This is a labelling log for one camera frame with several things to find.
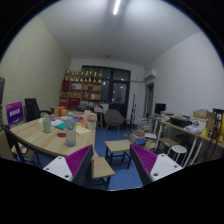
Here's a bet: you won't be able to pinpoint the black plastic chair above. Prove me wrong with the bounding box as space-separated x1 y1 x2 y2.
3 124 43 166

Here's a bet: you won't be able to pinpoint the low wooden stool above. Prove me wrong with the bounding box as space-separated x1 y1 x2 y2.
91 156 116 189

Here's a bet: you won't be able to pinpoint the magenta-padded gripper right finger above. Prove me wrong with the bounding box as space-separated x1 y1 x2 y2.
129 143 184 187

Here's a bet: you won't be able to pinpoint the long ceiling light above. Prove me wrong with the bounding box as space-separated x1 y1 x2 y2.
112 0 122 16

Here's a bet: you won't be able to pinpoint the pile of books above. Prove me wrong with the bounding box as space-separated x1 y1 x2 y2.
128 117 158 146

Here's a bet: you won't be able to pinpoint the purple sign board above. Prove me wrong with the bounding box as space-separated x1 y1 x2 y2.
5 100 25 126

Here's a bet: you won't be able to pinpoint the white wall air conditioner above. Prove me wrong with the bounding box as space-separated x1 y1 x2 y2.
143 68 158 81

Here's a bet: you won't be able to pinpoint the grey-green armchair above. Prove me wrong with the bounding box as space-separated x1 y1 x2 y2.
103 108 126 132

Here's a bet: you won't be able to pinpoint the wooden shelf unit with trophies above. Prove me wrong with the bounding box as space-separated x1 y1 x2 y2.
59 69 104 109

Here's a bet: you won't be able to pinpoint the pink flowers in white pot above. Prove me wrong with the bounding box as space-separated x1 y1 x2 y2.
84 112 98 130

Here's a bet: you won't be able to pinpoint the pale green cup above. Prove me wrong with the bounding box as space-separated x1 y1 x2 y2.
42 114 52 134

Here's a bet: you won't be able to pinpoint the white-legged wooden side desk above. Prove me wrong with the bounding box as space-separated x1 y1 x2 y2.
148 114 224 168

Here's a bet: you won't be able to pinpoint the clear plastic water bottle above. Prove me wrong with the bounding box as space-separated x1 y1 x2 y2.
64 112 78 148

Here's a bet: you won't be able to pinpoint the teal book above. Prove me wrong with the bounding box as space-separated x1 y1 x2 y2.
54 122 67 131

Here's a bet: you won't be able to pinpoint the yellow paper envelope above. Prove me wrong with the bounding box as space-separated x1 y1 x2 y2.
75 125 91 135

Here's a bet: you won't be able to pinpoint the black mesh office chair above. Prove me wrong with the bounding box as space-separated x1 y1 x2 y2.
24 97 53 123

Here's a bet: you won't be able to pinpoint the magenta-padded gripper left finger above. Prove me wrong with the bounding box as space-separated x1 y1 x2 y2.
42 144 95 188

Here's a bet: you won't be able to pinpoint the dark glass door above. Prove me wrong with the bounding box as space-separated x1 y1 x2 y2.
81 65 131 118

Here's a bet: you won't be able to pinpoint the white round stool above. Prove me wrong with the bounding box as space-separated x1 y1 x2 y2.
166 144 188 168

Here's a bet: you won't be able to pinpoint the wooden stool with dark legs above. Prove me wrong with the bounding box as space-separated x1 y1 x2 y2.
156 137 179 155

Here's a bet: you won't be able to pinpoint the yellow gift box red ribbon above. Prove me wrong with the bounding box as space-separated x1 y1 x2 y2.
53 105 68 118

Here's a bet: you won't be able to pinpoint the black tripod stand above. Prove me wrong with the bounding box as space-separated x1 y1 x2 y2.
129 93 138 131

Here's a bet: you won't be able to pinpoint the black computer monitor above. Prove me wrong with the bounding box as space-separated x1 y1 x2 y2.
154 102 167 115

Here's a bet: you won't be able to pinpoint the small square wooden table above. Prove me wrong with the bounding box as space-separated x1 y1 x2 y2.
104 139 133 164

